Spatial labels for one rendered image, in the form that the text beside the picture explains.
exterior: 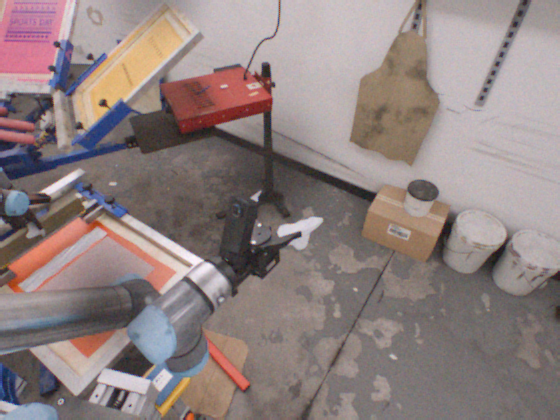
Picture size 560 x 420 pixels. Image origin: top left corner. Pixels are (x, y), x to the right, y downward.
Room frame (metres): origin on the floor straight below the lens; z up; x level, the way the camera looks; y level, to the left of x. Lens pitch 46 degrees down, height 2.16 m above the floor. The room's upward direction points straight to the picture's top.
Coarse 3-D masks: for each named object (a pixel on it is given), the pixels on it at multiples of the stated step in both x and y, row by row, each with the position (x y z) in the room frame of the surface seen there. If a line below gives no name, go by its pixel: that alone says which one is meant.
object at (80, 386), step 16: (128, 224) 1.02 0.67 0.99; (160, 240) 0.92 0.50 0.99; (176, 256) 0.86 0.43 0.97; (192, 256) 0.84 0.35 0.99; (48, 352) 0.46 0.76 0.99; (112, 352) 0.46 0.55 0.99; (64, 368) 0.41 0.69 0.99; (96, 368) 0.41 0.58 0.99; (64, 384) 0.36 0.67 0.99; (80, 384) 0.36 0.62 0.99; (96, 384) 0.37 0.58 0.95
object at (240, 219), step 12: (240, 204) 0.38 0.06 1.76; (252, 204) 0.38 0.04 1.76; (228, 216) 0.39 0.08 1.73; (240, 216) 0.37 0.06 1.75; (252, 216) 0.38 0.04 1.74; (228, 228) 0.37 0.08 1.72; (240, 228) 0.36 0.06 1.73; (252, 228) 0.37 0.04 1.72; (228, 240) 0.36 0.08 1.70; (240, 240) 0.35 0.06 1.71; (228, 252) 0.35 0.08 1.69; (240, 252) 0.34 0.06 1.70
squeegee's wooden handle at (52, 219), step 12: (60, 204) 0.99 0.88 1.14; (72, 204) 1.00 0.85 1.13; (48, 216) 0.93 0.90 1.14; (60, 216) 0.95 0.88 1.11; (72, 216) 0.98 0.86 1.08; (24, 228) 0.87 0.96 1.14; (48, 228) 0.90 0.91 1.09; (12, 240) 0.81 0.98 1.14; (24, 240) 0.83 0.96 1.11; (36, 240) 0.86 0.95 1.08; (0, 252) 0.76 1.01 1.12; (12, 252) 0.79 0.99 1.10; (0, 264) 0.74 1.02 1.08
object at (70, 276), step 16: (32, 256) 0.87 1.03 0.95; (48, 256) 0.87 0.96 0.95; (16, 272) 0.79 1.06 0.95; (32, 272) 0.79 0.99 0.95; (64, 272) 0.79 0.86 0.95; (80, 272) 0.79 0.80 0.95; (16, 288) 0.72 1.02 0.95; (48, 288) 0.72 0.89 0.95; (64, 288) 0.72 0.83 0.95; (96, 336) 0.53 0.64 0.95; (80, 352) 0.47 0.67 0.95
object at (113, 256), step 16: (80, 224) 1.05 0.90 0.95; (96, 224) 1.05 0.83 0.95; (48, 240) 0.95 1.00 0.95; (64, 240) 0.95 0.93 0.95; (112, 240) 0.95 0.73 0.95; (128, 240) 0.95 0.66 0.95; (80, 256) 0.87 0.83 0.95; (96, 256) 0.87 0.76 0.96; (112, 256) 0.87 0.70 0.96; (128, 256) 0.87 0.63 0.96; (144, 256) 0.87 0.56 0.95; (96, 272) 0.79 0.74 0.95; (112, 272) 0.79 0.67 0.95; (128, 272) 0.79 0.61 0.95; (144, 272) 0.79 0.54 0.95; (160, 272) 0.79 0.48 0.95; (176, 272) 0.79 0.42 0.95; (160, 288) 0.72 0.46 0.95
